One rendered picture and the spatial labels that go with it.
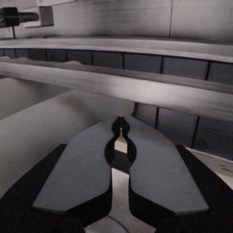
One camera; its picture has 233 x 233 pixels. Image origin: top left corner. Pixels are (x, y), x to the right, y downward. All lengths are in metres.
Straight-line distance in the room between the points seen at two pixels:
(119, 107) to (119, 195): 0.17
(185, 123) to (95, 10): 0.18
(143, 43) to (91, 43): 0.06
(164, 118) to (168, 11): 0.11
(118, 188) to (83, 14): 0.25
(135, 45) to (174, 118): 0.08
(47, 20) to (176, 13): 0.14
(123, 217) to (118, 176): 0.09
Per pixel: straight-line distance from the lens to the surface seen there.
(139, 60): 0.17
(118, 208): 0.32
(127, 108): 0.16
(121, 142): 0.17
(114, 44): 0.18
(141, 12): 0.22
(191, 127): 0.17
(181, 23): 0.21
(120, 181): 0.26
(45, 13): 0.23
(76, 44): 0.21
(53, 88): 0.16
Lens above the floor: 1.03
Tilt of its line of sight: 49 degrees down
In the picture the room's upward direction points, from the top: 128 degrees counter-clockwise
